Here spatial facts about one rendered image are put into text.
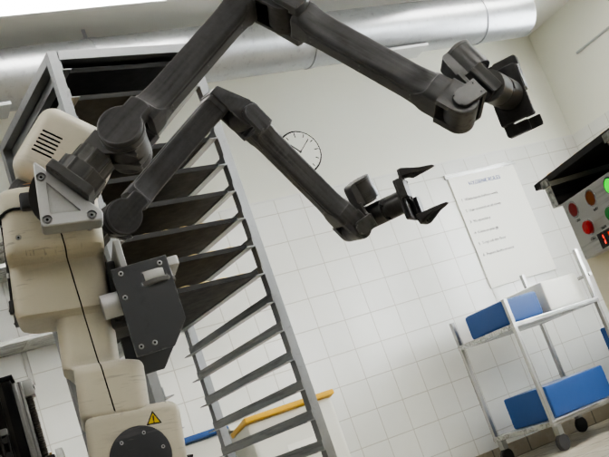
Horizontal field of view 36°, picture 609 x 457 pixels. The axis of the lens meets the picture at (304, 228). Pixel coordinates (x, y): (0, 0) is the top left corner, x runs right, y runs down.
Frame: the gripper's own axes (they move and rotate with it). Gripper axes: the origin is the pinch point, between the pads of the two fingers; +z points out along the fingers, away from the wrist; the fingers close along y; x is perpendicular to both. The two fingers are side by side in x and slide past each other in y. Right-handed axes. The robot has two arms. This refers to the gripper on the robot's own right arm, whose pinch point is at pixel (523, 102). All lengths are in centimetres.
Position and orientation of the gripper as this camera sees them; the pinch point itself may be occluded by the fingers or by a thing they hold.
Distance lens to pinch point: 184.7
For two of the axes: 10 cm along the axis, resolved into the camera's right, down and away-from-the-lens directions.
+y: -3.1, -9.3, 2.1
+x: -8.0, 3.7, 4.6
